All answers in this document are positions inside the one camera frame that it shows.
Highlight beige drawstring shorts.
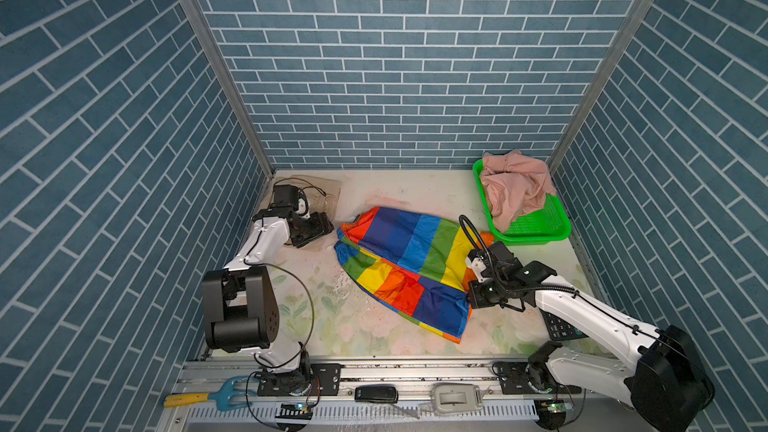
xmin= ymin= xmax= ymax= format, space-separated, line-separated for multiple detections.
xmin=272 ymin=175 xmax=341 ymax=221

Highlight colourful striped shorts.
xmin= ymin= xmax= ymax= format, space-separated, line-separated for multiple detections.
xmin=334 ymin=206 xmax=476 ymax=343

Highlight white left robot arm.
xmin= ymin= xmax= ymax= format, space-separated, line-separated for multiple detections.
xmin=201 ymin=206 xmax=333 ymax=374

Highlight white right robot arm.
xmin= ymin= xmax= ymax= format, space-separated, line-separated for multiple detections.
xmin=466 ymin=242 xmax=715 ymax=431

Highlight black calculator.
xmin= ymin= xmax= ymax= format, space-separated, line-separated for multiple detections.
xmin=540 ymin=310 xmax=588 ymax=342

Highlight green plastic basket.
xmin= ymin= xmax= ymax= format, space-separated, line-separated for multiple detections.
xmin=472 ymin=159 xmax=572 ymax=246

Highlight pink cloth in basket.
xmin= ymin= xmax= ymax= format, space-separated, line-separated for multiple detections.
xmin=479 ymin=150 xmax=557 ymax=232

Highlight right green lit circuit board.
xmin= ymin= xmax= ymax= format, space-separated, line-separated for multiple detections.
xmin=534 ymin=399 xmax=573 ymax=431

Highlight green lit circuit board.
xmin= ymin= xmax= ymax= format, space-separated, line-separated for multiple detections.
xmin=534 ymin=399 xmax=573 ymax=431
xmin=274 ymin=403 xmax=314 ymax=432

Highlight white computer mouse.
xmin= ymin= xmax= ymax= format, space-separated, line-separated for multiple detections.
xmin=616 ymin=379 xmax=636 ymax=410

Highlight left green lit circuit board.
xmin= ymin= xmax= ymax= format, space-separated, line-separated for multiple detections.
xmin=274 ymin=403 xmax=314 ymax=432

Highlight black car key fob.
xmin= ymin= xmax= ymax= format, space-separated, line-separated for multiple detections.
xmin=354 ymin=384 xmax=399 ymax=405

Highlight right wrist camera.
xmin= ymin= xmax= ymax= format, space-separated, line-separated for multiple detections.
xmin=458 ymin=215 xmax=493 ymax=282

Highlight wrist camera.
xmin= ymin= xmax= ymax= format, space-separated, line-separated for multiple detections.
xmin=271 ymin=184 xmax=310 ymax=216
xmin=458 ymin=215 xmax=493 ymax=282

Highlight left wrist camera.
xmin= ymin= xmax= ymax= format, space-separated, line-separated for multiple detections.
xmin=271 ymin=184 xmax=310 ymax=216

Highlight blue yellow handled tool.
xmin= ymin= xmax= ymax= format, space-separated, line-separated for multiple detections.
xmin=163 ymin=376 xmax=248 ymax=412

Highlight aluminium left corner post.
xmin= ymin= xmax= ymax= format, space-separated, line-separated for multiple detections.
xmin=178 ymin=0 xmax=275 ymax=180

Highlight aluminium corner post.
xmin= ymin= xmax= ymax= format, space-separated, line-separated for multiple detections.
xmin=547 ymin=0 xmax=654 ymax=174
xmin=178 ymin=0 xmax=275 ymax=180

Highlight aluminium right corner post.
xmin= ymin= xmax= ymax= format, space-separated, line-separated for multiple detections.
xmin=547 ymin=0 xmax=654 ymax=174

